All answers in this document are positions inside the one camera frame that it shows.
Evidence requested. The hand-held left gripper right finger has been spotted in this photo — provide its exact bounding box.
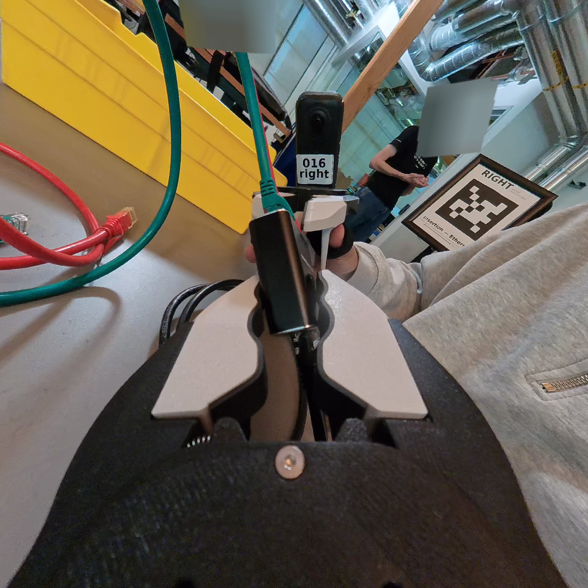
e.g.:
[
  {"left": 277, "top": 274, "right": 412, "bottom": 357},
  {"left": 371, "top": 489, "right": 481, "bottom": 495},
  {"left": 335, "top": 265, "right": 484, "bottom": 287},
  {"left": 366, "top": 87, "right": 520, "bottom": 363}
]
[{"left": 316, "top": 270, "right": 429, "bottom": 430}]

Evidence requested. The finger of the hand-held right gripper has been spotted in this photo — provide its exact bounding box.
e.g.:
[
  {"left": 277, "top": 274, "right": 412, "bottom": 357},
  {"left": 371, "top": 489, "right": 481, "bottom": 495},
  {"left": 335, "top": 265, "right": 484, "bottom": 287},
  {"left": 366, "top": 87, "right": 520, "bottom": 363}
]
[
  {"left": 302, "top": 195, "right": 348, "bottom": 232},
  {"left": 251, "top": 192, "right": 276, "bottom": 222}
]

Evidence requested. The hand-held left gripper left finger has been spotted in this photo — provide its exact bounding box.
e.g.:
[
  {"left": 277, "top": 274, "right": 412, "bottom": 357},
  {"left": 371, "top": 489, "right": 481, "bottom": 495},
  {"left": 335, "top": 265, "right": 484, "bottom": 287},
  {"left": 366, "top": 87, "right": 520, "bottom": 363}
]
[{"left": 151, "top": 275, "right": 268, "bottom": 439}]

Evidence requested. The green network cable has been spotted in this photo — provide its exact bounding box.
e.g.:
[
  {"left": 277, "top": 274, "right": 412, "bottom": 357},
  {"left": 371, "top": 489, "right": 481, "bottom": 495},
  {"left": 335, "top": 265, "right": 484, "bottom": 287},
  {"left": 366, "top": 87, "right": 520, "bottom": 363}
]
[{"left": 0, "top": 0, "right": 297, "bottom": 307}]

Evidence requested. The black adapter cable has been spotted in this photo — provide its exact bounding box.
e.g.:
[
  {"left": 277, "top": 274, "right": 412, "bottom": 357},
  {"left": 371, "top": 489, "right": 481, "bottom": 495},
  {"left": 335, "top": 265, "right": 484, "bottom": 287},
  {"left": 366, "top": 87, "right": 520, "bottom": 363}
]
[{"left": 158, "top": 278, "right": 244, "bottom": 346}]

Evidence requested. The black adapter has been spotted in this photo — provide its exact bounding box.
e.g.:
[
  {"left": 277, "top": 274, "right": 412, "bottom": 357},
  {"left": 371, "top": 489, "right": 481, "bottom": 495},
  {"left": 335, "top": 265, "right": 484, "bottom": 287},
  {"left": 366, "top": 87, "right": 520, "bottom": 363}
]
[{"left": 248, "top": 209, "right": 322, "bottom": 337}]

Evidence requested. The red network cable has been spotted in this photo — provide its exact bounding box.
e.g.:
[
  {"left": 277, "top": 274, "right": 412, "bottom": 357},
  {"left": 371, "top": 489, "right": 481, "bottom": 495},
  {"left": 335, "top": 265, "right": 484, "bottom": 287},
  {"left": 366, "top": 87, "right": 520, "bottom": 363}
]
[{"left": 0, "top": 120, "right": 305, "bottom": 271}]

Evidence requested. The person's right forearm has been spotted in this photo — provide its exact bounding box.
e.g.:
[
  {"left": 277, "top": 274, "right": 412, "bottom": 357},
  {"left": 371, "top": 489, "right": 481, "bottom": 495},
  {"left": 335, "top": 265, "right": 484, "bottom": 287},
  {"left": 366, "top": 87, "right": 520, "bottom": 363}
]
[{"left": 351, "top": 243, "right": 425, "bottom": 322}]

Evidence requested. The person's right hand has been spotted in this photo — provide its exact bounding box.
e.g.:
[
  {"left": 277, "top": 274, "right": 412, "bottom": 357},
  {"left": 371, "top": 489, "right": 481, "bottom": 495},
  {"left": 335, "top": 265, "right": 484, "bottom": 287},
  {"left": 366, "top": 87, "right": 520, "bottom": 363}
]
[{"left": 245, "top": 224, "right": 360, "bottom": 282}]

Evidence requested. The blue bin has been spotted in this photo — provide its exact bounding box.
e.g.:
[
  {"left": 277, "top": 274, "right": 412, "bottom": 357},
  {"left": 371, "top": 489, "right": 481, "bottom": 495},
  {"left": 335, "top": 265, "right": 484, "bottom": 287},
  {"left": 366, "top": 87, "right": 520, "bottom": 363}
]
[{"left": 272, "top": 133, "right": 299, "bottom": 184}]

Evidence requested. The wooden beam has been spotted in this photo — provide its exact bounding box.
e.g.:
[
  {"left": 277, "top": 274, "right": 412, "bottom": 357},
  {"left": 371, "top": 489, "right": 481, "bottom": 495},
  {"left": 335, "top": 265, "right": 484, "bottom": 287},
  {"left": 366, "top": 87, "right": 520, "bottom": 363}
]
[{"left": 342, "top": 0, "right": 445, "bottom": 134}]

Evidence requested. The framed marker sign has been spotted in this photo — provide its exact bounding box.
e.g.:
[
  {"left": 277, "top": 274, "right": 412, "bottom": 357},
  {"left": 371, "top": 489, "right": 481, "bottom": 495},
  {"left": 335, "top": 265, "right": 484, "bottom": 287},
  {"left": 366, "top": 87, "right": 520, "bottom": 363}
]
[{"left": 401, "top": 154, "right": 559, "bottom": 253}]

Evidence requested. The yellow plastic bin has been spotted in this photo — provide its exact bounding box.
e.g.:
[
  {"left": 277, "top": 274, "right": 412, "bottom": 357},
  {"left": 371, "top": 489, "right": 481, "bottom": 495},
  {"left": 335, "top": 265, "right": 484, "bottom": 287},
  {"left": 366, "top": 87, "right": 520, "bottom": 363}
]
[{"left": 0, "top": 0, "right": 277, "bottom": 236}]

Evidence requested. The silver ventilation duct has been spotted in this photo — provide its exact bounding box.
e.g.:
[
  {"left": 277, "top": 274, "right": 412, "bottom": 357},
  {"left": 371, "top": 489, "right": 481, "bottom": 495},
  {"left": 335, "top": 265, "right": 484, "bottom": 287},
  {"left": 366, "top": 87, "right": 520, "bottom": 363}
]
[{"left": 409, "top": 0, "right": 588, "bottom": 190}]

